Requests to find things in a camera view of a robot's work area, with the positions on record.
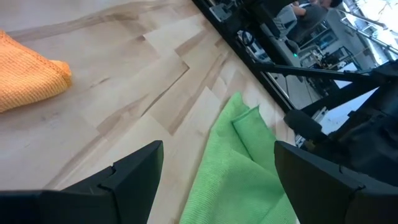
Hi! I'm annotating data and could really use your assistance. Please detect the orange microfiber towel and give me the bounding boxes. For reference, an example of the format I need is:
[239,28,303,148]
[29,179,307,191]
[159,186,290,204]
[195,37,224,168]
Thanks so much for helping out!
[0,30,73,113]

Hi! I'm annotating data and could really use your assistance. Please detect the person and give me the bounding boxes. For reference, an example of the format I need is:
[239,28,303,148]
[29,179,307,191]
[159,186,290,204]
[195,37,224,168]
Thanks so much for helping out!
[273,0,345,43]

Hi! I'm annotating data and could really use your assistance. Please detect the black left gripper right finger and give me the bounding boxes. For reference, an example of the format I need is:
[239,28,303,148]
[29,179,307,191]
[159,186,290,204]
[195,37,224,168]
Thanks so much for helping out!
[274,140,367,224]

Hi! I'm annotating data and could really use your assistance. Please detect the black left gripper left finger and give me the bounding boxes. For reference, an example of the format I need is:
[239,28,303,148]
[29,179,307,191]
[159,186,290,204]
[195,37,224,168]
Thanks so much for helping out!
[63,139,165,224]

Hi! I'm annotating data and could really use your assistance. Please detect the green microfiber towel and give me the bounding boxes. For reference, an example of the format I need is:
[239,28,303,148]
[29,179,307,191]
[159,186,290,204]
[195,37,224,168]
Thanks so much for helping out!
[179,91,298,224]

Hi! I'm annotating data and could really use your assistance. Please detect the black pole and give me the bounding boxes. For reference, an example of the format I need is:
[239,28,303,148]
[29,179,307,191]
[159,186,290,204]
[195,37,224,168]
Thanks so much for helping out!
[300,82,380,118]

